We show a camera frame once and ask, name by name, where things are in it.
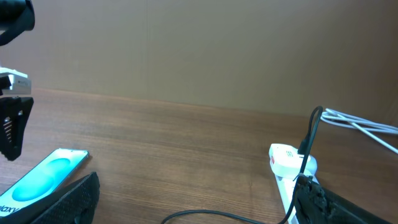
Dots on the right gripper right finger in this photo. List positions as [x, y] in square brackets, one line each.
[315, 204]

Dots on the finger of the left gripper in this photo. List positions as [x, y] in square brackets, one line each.
[15, 112]

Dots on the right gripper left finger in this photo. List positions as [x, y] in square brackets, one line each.
[73, 204]

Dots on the Galaxy smartphone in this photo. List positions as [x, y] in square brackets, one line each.
[46, 177]

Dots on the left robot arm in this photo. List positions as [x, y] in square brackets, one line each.
[17, 16]

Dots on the white USB charger plug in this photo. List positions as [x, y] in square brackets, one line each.
[285, 161]

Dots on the white power strip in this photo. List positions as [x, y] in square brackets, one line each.
[286, 188]

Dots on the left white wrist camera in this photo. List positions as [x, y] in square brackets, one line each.
[16, 83]

